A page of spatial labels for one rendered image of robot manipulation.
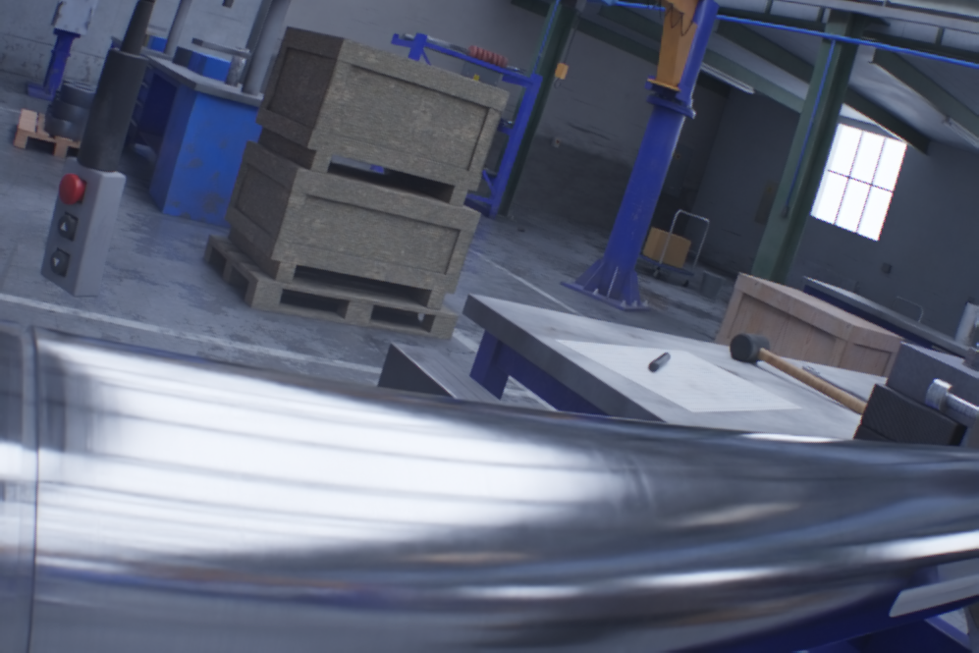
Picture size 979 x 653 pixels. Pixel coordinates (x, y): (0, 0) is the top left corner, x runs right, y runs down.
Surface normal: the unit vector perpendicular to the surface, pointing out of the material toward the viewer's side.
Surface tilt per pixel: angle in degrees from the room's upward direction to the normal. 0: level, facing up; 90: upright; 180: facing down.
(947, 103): 90
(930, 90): 90
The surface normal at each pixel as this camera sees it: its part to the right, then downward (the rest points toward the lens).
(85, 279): 0.86, 0.35
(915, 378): -0.81, -0.18
